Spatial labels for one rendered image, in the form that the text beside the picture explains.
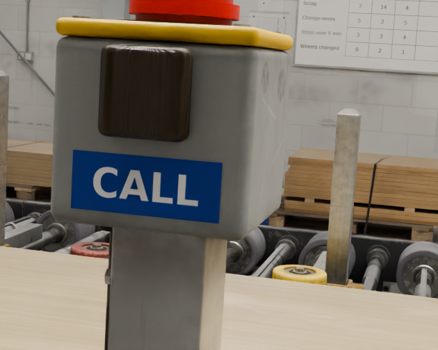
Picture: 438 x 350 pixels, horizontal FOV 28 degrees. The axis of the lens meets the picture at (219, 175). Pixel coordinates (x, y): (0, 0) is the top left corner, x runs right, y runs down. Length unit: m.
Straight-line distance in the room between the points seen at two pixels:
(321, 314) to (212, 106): 0.84
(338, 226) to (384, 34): 6.08
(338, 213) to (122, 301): 1.10
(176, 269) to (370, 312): 0.84
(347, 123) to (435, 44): 6.06
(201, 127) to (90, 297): 0.85
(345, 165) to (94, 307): 0.51
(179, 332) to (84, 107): 0.09
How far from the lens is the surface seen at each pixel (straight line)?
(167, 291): 0.31
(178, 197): 0.29
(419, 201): 6.21
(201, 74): 0.28
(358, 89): 7.48
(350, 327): 1.07
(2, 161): 1.59
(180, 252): 0.31
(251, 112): 0.28
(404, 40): 7.44
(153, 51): 0.28
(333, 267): 1.42
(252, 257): 1.86
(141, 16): 0.31
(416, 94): 7.45
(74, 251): 1.36
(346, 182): 1.40
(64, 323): 1.02
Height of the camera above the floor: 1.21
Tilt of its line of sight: 8 degrees down
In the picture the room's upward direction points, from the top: 3 degrees clockwise
